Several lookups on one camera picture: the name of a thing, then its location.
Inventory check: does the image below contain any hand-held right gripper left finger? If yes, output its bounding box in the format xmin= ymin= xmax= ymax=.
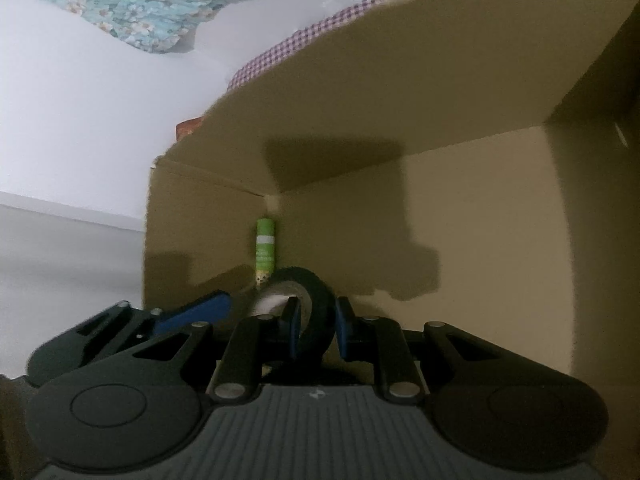
xmin=127 ymin=297 xmax=303 ymax=403

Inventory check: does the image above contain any teal floral cloth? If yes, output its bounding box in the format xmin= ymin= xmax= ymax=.
xmin=7 ymin=0 xmax=346 ymax=56

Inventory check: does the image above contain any purple checkered tablecloth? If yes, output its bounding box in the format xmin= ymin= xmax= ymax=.
xmin=227 ymin=0 xmax=556 ymax=92

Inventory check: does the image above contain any green lip balm tube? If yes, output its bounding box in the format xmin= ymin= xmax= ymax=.
xmin=255 ymin=217 xmax=277 ymax=287

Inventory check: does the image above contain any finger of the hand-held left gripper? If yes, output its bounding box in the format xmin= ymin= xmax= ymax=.
xmin=75 ymin=292 xmax=232 ymax=346

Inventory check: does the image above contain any brown cardboard box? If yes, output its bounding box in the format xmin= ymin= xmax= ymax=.
xmin=142 ymin=0 xmax=640 ymax=480

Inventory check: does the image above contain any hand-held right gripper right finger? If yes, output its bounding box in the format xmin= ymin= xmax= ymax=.
xmin=336 ymin=296 xmax=506 ymax=405

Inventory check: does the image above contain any black tape roll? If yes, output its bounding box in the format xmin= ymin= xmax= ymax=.
xmin=251 ymin=266 xmax=338 ymax=363

